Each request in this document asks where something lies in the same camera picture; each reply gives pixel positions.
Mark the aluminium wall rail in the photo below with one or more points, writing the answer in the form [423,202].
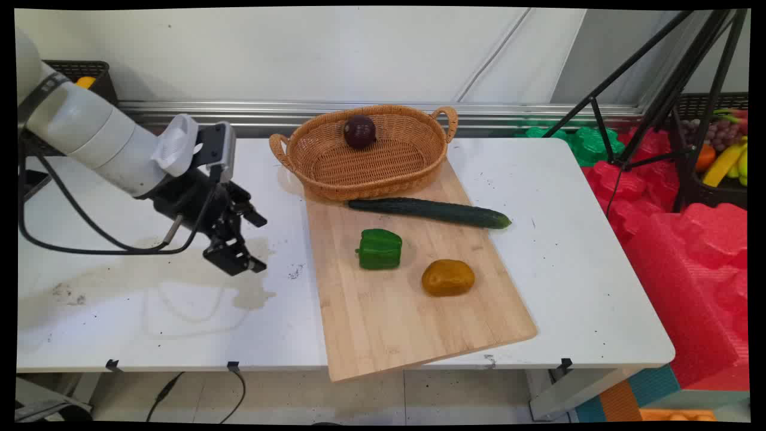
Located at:
[269,111]

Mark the purple toy grapes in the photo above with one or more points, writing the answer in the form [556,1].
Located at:
[721,134]

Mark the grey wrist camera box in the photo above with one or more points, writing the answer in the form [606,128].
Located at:
[218,146]

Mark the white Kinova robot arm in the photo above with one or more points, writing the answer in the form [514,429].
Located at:
[90,131]

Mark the yellow orange toy fruit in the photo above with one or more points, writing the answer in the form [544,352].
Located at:
[85,82]

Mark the black tripod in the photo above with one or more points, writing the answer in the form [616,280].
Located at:
[676,90]

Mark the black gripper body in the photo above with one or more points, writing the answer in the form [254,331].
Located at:
[191,200]

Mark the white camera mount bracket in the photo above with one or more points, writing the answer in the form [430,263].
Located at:
[176,143]

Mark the orange tray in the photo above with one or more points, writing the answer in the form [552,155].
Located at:
[676,415]

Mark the white table leg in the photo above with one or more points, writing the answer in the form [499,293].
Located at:
[568,392]

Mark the long dark green cucumber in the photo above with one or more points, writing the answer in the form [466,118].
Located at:
[431,211]

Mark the blue and orange floor mat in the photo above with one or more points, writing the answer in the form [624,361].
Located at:
[652,386]

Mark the yellow toy banana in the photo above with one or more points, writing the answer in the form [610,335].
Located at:
[721,164]

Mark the green foam mats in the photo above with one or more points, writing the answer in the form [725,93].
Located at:
[589,146]

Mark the bamboo cutting board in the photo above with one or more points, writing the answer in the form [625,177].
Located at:
[395,323]

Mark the black smartphone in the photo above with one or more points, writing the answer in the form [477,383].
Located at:
[37,181]

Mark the small black woven basket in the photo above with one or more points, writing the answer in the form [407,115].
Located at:
[105,81]

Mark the brown potato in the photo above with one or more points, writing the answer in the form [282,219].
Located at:
[447,278]

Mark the dark purple onion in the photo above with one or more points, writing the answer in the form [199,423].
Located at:
[359,131]

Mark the red foam mats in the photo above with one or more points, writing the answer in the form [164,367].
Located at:
[688,269]

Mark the large black fruit basket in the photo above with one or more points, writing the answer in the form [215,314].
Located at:
[718,194]

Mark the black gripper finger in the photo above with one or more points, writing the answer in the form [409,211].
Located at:
[250,209]
[233,257]

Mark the red toy chili pepper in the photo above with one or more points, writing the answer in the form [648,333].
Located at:
[733,115]

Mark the green bell pepper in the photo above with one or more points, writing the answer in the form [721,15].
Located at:
[380,250]

